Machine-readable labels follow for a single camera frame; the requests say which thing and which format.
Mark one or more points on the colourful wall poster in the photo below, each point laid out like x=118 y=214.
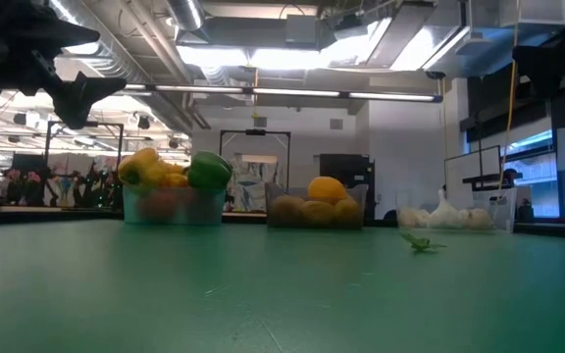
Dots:
x=250 y=181

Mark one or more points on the silver round air duct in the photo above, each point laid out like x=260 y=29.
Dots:
x=184 y=15

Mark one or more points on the black monitor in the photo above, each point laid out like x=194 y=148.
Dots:
x=27 y=162

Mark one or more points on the red bell pepper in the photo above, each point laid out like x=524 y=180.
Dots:
x=157 y=208

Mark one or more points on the grey translucent plastic bin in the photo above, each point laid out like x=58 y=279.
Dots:
x=272 y=191

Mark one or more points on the green bell pepper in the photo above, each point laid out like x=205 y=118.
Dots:
x=209 y=170

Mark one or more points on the long ceiling light bar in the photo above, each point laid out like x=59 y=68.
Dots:
x=292 y=91

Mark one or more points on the whiteboard on black stand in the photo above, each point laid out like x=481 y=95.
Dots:
x=474 y=166

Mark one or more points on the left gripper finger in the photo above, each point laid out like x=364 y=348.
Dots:
x=66 y=33
x=84 y=98

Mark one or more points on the yellow bell pepper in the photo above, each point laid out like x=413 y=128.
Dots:
x=172 y=176
x=138 y=166

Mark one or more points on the grey ceiling duct box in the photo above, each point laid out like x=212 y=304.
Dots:
x=302 y=30

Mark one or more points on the white garlic bulb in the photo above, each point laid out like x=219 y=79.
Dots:
x=478 y=219
x=411 y=216
x=444 y=213

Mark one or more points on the orange fruit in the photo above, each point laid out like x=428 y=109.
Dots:
x=326 y=190

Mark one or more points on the black gantry frame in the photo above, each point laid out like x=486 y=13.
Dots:
x=111 y=125
x=255 y=132

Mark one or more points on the square wall vent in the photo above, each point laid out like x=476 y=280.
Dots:
x=336 y=124
x=260 y=122

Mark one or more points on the large window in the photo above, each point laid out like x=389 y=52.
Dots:
x=537 y=171

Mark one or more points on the green table mat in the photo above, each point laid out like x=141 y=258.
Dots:
x=282 y=318

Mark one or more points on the black equipment case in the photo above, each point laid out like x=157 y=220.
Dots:
x=346 y=166

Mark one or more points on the clear plastic bin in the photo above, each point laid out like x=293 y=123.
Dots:
x=503 y=208

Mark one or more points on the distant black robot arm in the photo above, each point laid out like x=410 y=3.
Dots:
x=96 y=188

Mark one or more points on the teal translucent plastic bin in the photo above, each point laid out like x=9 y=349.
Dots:
x=199 y=208

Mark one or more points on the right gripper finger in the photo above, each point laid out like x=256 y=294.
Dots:
x=540 y=66

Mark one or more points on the small green leafy stem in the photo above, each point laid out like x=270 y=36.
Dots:
x=421 y=242

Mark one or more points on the black shelf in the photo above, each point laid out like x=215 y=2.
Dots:
x=488 y=179

